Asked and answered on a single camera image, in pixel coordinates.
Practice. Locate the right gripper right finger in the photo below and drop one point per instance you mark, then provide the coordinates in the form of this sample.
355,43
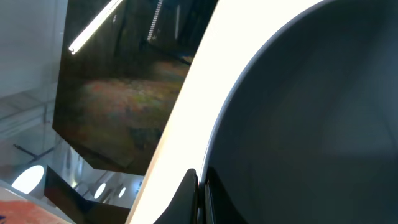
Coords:
218,205

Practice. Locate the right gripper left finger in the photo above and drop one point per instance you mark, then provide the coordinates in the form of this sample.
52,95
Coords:
183,207

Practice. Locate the dark blue plate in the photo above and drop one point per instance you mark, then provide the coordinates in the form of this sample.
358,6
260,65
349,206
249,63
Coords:
309,132

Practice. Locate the small oval ceiling light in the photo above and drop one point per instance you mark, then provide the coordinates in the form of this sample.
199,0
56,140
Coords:
99,190

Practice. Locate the round ceiling light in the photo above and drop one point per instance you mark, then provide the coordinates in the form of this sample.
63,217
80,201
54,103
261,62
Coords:
29,179

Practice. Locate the ceiling strip light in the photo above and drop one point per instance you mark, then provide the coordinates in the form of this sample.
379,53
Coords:
93,26

